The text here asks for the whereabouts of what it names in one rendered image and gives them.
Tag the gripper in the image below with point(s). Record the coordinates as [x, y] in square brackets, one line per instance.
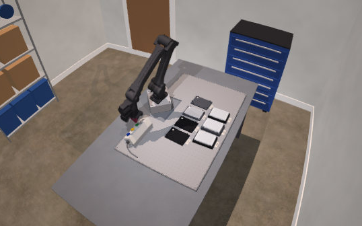
[140, 113]

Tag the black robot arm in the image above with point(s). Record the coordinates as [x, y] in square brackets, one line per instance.
[134, 91]

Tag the white operator button panel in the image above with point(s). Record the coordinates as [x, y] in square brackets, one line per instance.
[137, 133]

